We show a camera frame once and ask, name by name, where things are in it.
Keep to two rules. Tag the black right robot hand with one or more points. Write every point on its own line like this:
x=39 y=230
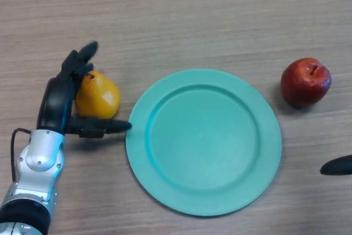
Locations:
x=336 y=166

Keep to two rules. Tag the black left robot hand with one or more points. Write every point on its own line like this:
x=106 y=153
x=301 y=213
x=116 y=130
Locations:
x=55 y=103

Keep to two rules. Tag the yellow pear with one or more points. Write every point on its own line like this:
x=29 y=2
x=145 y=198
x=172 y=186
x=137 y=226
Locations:
x=99 y=97

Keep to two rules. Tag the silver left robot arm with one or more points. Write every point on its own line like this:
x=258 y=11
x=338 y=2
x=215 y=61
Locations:
x=38 y=163

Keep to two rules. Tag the green round plate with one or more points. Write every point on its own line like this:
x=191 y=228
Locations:
x=203 y=147

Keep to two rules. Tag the red apple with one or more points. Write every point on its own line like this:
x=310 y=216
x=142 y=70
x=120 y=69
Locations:
x=302 y=86

